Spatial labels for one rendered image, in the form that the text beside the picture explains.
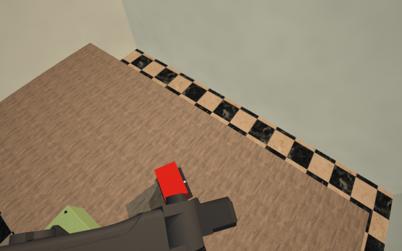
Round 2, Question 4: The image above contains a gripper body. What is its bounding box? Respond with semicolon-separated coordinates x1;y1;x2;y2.
191;198;200;205

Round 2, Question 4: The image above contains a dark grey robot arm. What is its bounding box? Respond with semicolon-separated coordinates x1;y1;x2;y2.
0;193;238;251

